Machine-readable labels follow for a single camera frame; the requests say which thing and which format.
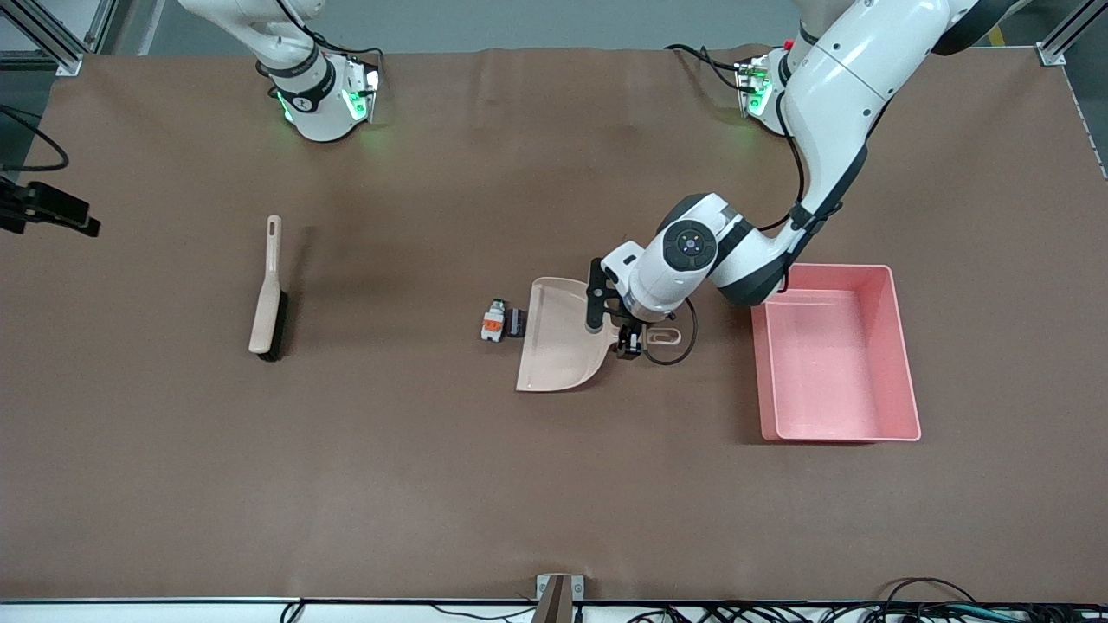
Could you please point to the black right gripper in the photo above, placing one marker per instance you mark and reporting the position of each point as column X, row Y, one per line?
column 35, row 206

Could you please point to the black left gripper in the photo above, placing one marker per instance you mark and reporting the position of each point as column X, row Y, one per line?
column 631, row 332

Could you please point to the beige plastic dustpan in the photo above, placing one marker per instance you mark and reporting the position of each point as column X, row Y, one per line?
column 554, row 337

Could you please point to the black electronic component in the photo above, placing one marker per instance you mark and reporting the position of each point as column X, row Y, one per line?
column 516, row 323

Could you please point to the white orange electronic connector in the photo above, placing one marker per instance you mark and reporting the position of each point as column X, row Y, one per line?
column 493, row 324

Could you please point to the beige brush with black bristles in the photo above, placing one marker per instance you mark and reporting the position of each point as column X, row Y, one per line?
column 266, row 303

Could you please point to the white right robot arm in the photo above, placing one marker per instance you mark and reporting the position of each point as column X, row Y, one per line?
column 312, row 95

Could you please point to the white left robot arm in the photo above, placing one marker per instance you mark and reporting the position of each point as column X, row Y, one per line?
column 831, row 95

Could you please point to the pink plastic bin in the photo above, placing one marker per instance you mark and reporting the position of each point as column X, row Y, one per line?
column 831, row 363

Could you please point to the brown table cover mat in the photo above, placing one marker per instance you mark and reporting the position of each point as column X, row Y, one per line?
column 433, row 476

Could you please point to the aluminium frame post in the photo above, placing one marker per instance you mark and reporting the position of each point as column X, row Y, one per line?
column 61, row 52
column 1052, row 54

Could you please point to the grey table edge bracket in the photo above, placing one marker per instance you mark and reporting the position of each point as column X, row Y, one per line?
column 558, row 597

